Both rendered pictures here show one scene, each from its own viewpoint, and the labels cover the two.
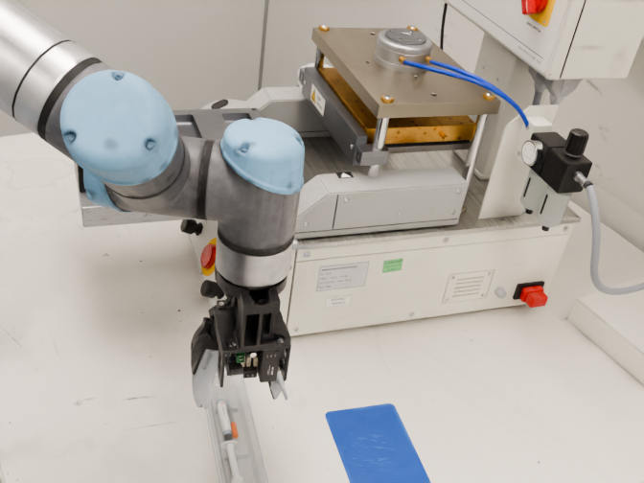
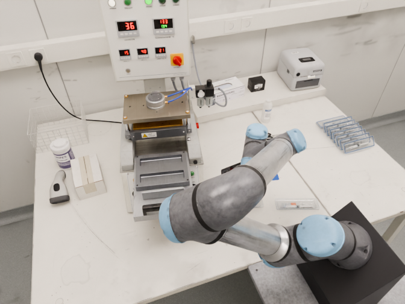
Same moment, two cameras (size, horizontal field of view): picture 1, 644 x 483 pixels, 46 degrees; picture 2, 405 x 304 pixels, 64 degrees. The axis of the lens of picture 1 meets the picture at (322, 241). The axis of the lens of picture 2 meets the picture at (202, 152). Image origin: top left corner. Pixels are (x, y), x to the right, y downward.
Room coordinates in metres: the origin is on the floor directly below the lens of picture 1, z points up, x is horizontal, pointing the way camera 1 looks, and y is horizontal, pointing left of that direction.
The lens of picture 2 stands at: (0.54, 0.94, 1.91)
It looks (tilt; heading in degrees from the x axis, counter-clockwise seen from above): 44 degrees down; 286
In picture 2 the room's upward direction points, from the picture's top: straight up
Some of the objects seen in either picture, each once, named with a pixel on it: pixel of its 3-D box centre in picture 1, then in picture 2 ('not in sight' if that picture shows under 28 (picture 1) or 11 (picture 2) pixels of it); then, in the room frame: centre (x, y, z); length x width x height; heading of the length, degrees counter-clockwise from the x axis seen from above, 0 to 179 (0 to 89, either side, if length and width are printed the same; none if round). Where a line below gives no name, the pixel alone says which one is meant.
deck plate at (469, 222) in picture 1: (399, 170); (160, 132); (1.05, -0.10, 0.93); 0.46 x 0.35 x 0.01; 114
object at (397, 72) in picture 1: (423, 83); (161, 104); (1.03, -0.11, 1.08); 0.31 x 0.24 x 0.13; 24
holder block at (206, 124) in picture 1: (218, 148); (161, 170); (0.93, 0.17, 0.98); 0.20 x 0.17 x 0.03; 24
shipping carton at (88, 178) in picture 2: not in sight; (88, 175); (1.33, 0.14, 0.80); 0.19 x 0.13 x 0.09; 125
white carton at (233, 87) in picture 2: not in sight; (223, 90); (0.88, -0.66, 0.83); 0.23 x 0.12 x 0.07; 42
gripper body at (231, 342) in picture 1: (249, 318); not in sight; (0.59, 0.06, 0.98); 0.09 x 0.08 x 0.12; 20
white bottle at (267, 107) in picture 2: not in sight; (266, 110); (0.60, -0.55, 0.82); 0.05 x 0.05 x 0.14
